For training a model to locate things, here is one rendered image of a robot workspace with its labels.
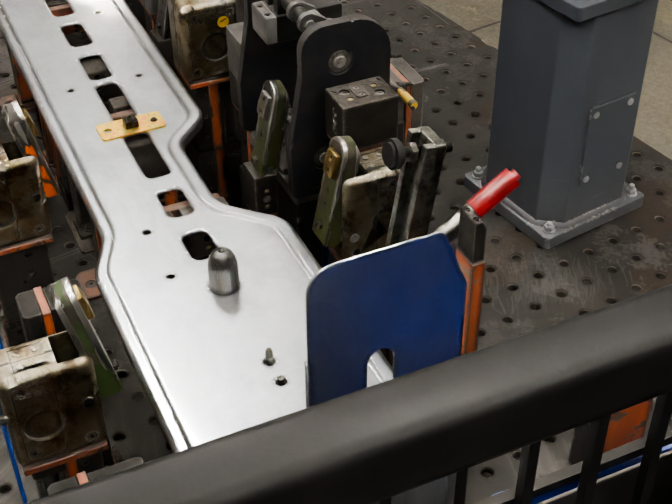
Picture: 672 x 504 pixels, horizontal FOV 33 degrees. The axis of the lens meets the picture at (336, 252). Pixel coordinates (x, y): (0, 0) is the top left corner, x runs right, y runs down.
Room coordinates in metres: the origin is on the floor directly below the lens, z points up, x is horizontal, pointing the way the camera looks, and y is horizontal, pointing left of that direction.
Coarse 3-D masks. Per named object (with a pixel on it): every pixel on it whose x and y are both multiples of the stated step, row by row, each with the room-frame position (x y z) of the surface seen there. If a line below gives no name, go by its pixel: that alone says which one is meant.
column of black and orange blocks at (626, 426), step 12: (636, 408) 0.57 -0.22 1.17; (648, 408) 0.57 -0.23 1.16; (612, 420) 0.56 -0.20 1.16; (624, 420) 0.56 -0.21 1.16; (636, 420) 0.57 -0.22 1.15; (576, 432) 0.58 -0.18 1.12; (588, 432) 0.57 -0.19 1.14; (612, 432) 0.56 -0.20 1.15; (624, 432) 0.56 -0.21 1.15; (636, 432) 0.57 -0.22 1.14; (576, 444) 0.58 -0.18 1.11; (612, 444) 0.56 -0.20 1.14; (576, 456) 0.58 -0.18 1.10
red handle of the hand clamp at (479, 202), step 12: (492, 180) 0.89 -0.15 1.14; (504, 180) 0.89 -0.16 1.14; (516, 180) 0.89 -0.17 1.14; (480, 192) 0.89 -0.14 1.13; (492, 192) 0.88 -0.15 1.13; (504, 192) 0.88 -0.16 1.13; (468, 204) 0.88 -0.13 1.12; (480, 204) 0.87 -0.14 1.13; (492, 204) 0.88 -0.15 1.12; (456, 216) 0.87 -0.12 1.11; (480, 216) 0.87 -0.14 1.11; (444, 228) 0.87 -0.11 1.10; (456, 228) 0.86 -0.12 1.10
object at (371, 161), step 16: (368, 160) 1.03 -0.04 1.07; (368, 176) 1.00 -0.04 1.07; (384, 176) 1.01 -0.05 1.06; (352, 192) 0.99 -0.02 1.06; (368, 192) 1.00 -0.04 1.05; (384, 192) 1.01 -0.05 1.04; (352, 208) 0.99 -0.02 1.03; (368, 208) 1.00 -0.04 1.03; (384, 208) 1.01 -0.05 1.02; (352, 224) 0.99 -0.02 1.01; (368, 224) 1.00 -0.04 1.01; (384, 224) 1.01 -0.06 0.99; (352, 240) 0.99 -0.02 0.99; (368, 240) 1.00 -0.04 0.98; (384, 240) 1.01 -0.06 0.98; (336, 256) 1.01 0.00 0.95; (352, 256) 0.99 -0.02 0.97
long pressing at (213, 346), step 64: (0, 0) 1.57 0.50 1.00; (64, 64) 1.37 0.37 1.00; (128, 64) 1.37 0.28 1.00; (64, 128) 1.21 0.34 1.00; (192, 128) 1.21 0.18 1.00; (128, 192) 1.07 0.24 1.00; (192, 192) 1.07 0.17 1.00; (128, 256) 0.95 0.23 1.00; (256, 256) 0.95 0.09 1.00; (128, 320) 0.85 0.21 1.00; (192, 320) 0.85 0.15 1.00; (256, 320) 0.85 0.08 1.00; (192, 384) 0.76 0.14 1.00; (256, 384) 0.76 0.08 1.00
